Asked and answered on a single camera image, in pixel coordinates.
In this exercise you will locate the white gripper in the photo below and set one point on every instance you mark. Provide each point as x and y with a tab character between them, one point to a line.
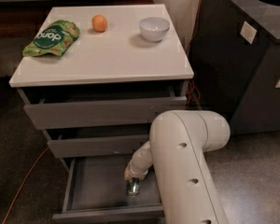
136	170

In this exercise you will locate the green soda can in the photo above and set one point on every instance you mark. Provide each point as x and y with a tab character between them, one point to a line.
133	187

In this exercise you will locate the grey bottom drawer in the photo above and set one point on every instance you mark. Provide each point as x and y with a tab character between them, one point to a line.
96	193

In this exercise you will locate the grey drawer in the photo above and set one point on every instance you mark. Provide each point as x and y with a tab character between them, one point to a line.
96	193
97	141
101	113

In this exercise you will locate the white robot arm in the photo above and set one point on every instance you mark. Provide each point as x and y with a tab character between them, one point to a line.
175	149

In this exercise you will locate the grey middle drawer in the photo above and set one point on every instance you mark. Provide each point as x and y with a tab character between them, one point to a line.
97	141

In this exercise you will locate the grey drawer cabinet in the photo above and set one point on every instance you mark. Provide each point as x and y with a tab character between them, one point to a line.
117	64

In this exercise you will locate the grey top drawer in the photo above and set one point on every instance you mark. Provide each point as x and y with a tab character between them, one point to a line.
101	113

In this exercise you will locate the white bowl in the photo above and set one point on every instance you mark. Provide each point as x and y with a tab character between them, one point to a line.
154	29

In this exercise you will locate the orange fruit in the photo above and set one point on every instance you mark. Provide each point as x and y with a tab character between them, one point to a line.
99	23

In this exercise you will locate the dark waste bin cabinet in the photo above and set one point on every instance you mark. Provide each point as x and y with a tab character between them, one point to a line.
235	78

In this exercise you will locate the green snack bag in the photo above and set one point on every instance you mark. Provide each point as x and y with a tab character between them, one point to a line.
56	39

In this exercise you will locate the white label sticker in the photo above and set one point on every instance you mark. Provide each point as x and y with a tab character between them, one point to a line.
248	32

